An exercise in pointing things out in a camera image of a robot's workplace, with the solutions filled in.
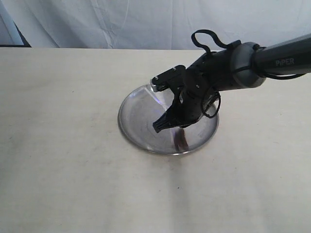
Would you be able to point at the black orange-padded gripper finger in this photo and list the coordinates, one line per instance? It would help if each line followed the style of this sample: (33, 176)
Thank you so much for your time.
(168, 120)

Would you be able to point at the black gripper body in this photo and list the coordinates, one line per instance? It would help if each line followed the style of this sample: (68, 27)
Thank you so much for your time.
(195, 99)

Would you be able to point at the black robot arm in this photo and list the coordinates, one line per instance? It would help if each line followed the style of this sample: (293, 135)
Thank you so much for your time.
(237, 66)

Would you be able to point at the white backdrop cloth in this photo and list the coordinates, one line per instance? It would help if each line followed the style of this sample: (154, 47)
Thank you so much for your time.
(155, 24)

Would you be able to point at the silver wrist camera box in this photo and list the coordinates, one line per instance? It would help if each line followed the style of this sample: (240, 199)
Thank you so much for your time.
(157, 88)

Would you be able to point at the dark frame behind table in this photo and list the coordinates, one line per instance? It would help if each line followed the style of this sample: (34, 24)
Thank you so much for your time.
(23, 39)

